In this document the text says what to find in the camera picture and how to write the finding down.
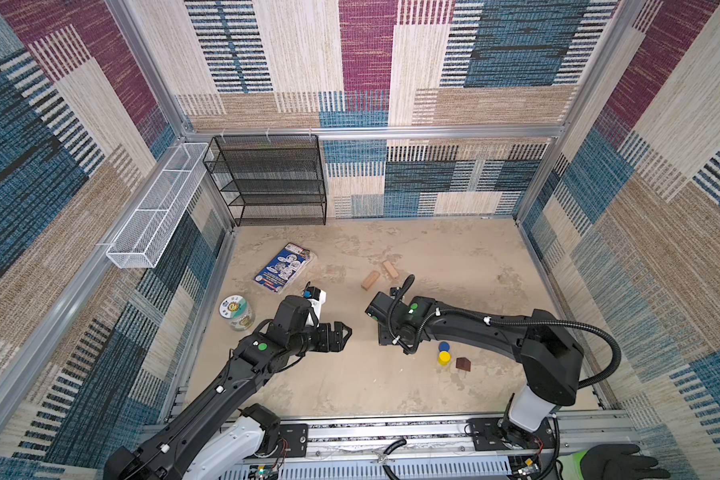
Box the black green gloved hand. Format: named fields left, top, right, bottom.
left=557, top=444, right=671, bottom=480

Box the black wire shelf rack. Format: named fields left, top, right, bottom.
left=204, top=134, right=328, bottom=227

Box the yellow cylinder block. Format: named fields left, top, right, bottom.
left=437, top=351, right=452, bottom=366

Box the blue comic book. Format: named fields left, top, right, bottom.
left=253, top=243, right=316, bottom=294

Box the white wire basket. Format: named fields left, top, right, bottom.
left=106, top=143, right=209, bottom=269

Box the dark brown house block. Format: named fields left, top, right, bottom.
left=456, top=357, right=472, bottom=372

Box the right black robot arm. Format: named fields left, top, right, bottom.
left=365, top=292, right=622, bottom=448

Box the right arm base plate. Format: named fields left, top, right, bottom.
left=464, top=415, right=556, bottom=452

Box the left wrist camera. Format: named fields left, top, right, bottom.
left=302, top=283, right=327, bottom=327

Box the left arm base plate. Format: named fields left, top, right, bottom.
left=270, top=423, right=309, bottom=460

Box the plain wood block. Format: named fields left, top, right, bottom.
left=382, top=260, right=399, bottom=279
left=361, top=270, right=381, bottom=291

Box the aluminium front rail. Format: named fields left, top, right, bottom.
left=131, top=410, right=643, bottom=480

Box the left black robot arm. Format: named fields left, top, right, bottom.
left=103, top=295, right=352, bottom=479

